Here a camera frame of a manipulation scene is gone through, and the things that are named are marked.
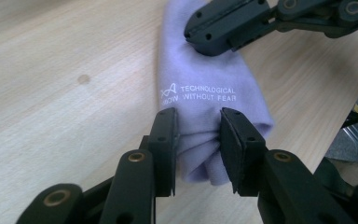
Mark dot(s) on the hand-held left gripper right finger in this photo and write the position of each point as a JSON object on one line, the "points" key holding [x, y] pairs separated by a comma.
{"points": [[239, 155]]}

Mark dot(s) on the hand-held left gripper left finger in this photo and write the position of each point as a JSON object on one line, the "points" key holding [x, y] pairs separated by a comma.
{"points": [[164, 155]]}

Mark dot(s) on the purple cloth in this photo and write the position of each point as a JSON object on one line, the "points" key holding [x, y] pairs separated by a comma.
{"points": [[199, 74]]}

